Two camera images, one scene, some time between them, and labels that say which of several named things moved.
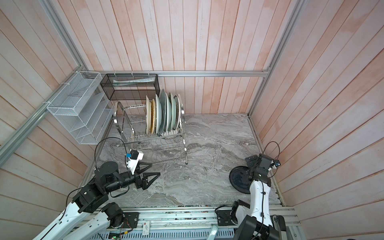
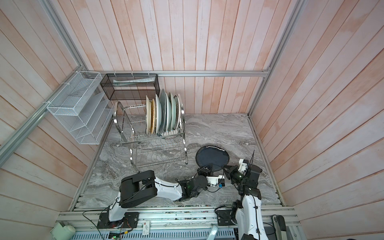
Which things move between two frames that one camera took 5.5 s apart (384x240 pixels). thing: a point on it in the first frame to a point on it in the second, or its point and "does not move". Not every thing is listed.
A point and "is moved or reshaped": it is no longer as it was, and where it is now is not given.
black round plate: x=239 y=179 is moved or reshaped
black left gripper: x=144 y=183 to x=205 y=171
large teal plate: x=162 y=112 does not move
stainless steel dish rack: x=157 y=148 does not move
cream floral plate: x=148 y=116 does not move
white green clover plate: x=172 y=112 does not move
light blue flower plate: x=176 y=113 does not move
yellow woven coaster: x=153 y=115 does not move
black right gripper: x=251 y=163 to x=230 y=172
